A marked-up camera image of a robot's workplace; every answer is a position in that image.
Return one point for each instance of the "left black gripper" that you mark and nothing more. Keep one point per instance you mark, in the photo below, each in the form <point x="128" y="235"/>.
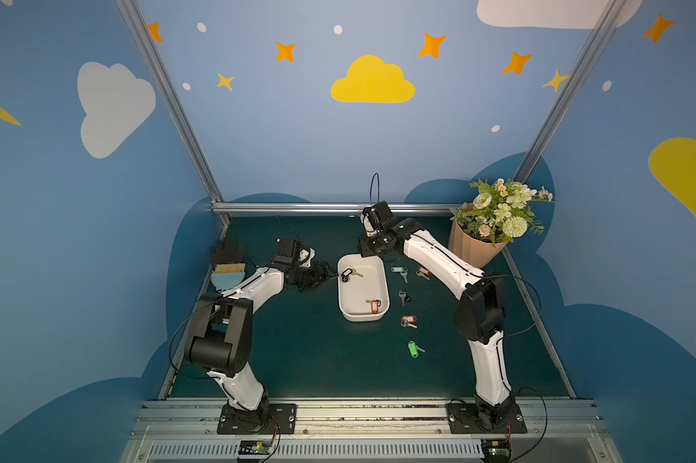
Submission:
<point x="314" y="276"/>

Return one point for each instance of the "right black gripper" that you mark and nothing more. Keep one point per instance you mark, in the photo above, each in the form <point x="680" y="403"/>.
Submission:
<point x="371" y="245"/>

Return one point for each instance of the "green tag key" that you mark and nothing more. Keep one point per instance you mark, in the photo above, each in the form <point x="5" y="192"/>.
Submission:
<point x="414" y="349"/>
<point x="402" y="271"/>

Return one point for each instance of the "red tag key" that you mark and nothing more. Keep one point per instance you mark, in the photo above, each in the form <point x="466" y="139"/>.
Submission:
<point x="375" y="306"/>
<point x="424" y="273"/>

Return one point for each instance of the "black head key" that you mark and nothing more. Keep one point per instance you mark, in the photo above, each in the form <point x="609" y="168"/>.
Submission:
<point x="404" y="298"/>

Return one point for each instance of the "black tag key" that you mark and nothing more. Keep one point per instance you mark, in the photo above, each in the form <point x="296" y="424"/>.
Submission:
<point x="347" y="274"/>

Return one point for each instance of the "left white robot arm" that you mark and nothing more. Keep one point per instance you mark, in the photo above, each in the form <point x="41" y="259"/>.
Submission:
<point x="222" y="331"/>

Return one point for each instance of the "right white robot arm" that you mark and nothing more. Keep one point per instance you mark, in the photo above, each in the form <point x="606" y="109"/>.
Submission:
<point x="479" y="317"/>

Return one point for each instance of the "white plastic storage box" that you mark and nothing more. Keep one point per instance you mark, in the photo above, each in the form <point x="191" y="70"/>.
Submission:
<point x="353" y="296"/>

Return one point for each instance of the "pink faceted flower pot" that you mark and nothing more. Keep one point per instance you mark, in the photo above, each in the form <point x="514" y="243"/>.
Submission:
<point x="473" y="251"/>

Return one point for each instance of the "artificial flower bouquet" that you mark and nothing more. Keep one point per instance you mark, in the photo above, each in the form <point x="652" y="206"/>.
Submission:
<point x="501" y="211"/>

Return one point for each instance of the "left controller board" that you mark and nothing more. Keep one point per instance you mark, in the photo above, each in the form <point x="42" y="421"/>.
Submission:
<point x="254" y="449"/>

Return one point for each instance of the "controller board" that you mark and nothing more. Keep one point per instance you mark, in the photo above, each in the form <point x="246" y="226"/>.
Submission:
<point x="496" y="451"/>
<point x="254" y="449"/>

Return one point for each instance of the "right controller board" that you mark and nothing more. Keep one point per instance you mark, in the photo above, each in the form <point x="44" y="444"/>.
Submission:
<point x="496" y="451"/>

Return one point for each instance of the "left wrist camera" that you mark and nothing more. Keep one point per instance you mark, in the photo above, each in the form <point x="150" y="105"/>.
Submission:
<point x="292" y="253"/>

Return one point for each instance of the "horizontal aluminium frame rail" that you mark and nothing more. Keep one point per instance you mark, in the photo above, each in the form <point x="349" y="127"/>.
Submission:
<point x="326" y="209"/>

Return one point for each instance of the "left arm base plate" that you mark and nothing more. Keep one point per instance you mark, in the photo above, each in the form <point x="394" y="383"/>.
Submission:
<point x="265" y="419"/>

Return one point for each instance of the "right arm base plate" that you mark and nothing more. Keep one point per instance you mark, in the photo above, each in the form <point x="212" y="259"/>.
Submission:
<point x="467" y="418"/>

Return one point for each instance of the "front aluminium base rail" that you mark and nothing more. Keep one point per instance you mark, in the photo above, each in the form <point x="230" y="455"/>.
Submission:
<point x="369" y="430"/>

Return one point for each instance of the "left aluminium frame post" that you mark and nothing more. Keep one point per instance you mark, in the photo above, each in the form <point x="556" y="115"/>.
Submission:
<point x="135" y="21"/>

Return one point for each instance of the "aluminium frame post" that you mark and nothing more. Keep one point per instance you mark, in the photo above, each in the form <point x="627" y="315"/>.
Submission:
<point x="592" y="50"/>
<point x="135" y="21"/>

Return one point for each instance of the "right aluminium frame post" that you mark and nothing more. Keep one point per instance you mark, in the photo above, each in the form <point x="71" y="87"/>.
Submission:
<point x="592" y="50"/>

